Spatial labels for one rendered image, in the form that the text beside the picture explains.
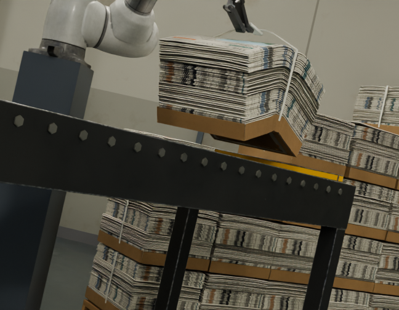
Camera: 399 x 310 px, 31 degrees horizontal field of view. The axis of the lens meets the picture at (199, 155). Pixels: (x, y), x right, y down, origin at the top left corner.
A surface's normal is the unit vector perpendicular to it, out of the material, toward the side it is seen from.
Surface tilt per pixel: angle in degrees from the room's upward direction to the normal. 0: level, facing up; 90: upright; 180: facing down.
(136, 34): 130
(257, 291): 90
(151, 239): 90
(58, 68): 90
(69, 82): 90
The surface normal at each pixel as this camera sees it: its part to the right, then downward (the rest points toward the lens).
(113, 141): 0.76, 0.17
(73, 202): -0.07, -0.02
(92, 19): 0.50, 0.07
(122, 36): 0.11, 0.66
